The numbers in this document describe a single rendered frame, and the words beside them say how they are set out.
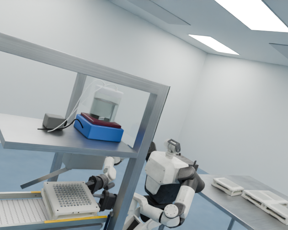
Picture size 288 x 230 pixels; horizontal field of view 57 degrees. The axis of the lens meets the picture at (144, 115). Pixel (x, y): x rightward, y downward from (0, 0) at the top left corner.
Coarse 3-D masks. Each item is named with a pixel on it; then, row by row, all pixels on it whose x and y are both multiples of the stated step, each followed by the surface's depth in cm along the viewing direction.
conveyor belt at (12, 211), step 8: (0, 200) 134; (8, 200) 136; (16, 200) 138; (24, 200) 140; (32, 200) 143; (40, 200) 145; (0, 208) 128; (8, 208) 130; (16, 208) 132; (24, 208) 134; (32, 208) 136; (40, 208) 138; (0, 216) 123; (8, 216) 124; (16, 216) 126; (24, 216) 128; (32, 216) 130; (40, 216) 132; (48, 216) 134; (0, 224) 118
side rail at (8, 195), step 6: (0, 192) 135; (6, 192) 136; (12, 192) 138; (18, 192) 140; (24, 192) 141; (30, 192) 143; (0, 198) 134; (6, 198) 136; (12, 198) 138; (18, 198) 140
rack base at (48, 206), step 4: (44, 192) 144; (44, 196) 141; (44, 200) 140; (48, 200) 139; (48, 204) 136; (48, 208) 134; (48, 212) 133; (52, 212) 132; (52, 216) 130; (60, 216) 132; (64, 216) 133; (68, 216) 134; (72, 216) 135; (76, 216) 136; (80, 216) 137; (84, 216) 138; (88, 216) 139; (92, 216) 141
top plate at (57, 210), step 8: (48, 184) 144; (64, 184) 149; (48, 192) 138; (80, 192) 148; (88, 192) 150; (56, 200) 134; (64, 200) 137; (56, 208) 129; (64, 208) 131; (72, 208) 134; (80, 208) 136; (88, 208) 138; (96, 208) 140
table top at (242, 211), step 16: (208, 176) 306; (224, 176) 328; (240, 176) 353; (208, 192) 254; (224, 192) 268; (272, 192) 325; (224, 208) 227; (240, 208) 239; (256, 208) 252; (240, 224) 214; (256, 224) 215; (272, 224) 226
